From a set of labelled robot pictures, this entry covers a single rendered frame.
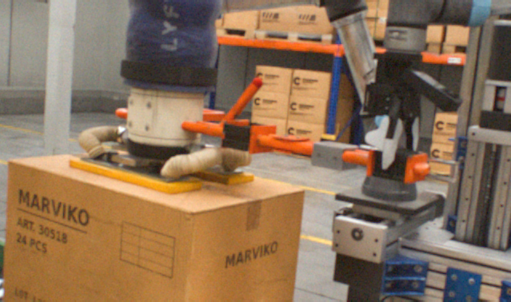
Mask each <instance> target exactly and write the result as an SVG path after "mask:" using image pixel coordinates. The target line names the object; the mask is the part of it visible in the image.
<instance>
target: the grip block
mask: <svg viewBox="0 0 511 302"><path fill-rule="evenodd" d="M248 125H249V126H248ZM276 129H277V126H276V125H263V124H258V123H253V122H250V123H249V121H223V128H222V148H229V149H237V150H241V151H246V153H247V151H248V148H249V154H259V153H273V151H274V150H273V149H274V148H271V147H267V146H262V145H257V143H256V138H257V136H258V134H261V135H262V136H267V137H268V136H269V134H271V133H272V134H276Z"/></svg>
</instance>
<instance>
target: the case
mask: <svg viewBox="0 0 511 302"><path fill-rule="evenodd" d="M85 157H89V156H88V154H87V153H82V154H70V155H61V156H51V157H31V158H19V159H9V160H8V181H7V202H6V244H5V266H4V287H3V302H293V297H294V289H295V280H296V273H297V258H298V249H299V241H300V233H301V227H302V218H303V210H304V201H305V190H304V189H299V188H295V187H292V186H288V185H285V184H280V183H277V182H273V181H266V180H262V179H258V178H254V181H251V182H246V183H241V184H235V185H230V186H228V185H224V184H221V183H217V182H213V181H208V180H204V179H201V178H196V177H191V176H187V175H184V174H182V175H181V176H184V177H189V178H190V179H192V180H196V181H201V182H202V190H198V191H192V192H187V193H176V194H167V193H161V192H158V191H154V190H152V189H146V188H143V187H139V185H134V184H131V183H127V182H124V181H119V180H115V179H113V178H108V177H104V176H100V175H97V174H94V173H88V172H85V171H82V170H80V169H76V168H74V167H69V159H77V158H85Z"/></svg>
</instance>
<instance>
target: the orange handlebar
mask: <svg viewBox="0 0 511 302"><path fill-rule="evenodd" d="M127 111H128V109H118V110H117V111H116V114H117V116H118V117H119V118H121V119H126V120H127ZM225 116H226V114H225V113H224V112H220V111H214V110H209V109H203V120H202V121H196V123H193V122H188V121H185V122H183V123H182V124H181V128H182V129H183V130H185V131H190V132H194V133H203V134H207V136H211V137H220V138H222V128H221V127H218V126H219V125H218V124H212V123H208V122H204V121H223V120H224V117H225ZM203 124H204V125H203ZM216 126H217V127H216ZM256 143H257V145H262V146H267V147H271V148H275V149H273V150H274V151H278V152H279V153H287V154H291V155H293V154H295V155H298V154H300V153H301V154H305V155H310V156H312V152H313V143H315V142H314V141H309V138H305V137H296V136H291V134H285V136H277V134H272V133H271V134H269V136H268V137H267V136H262V135H261V134H258V136H257V138H256ZM368 154H369V151H365V150H360V149H356V150H355V151H354V152H353V151H348V150H346V151H345V152H344V154H343V156H342V159H343V161H344V162H348V163H353V164H357V165H365V166H367V161H368ZM430 171H431V166H430V165H429V164H428V163H427V162H422V163H416V164H415V166H414V167H413V175H414V176H424V175H428V174H429V173H430Z"/></svg>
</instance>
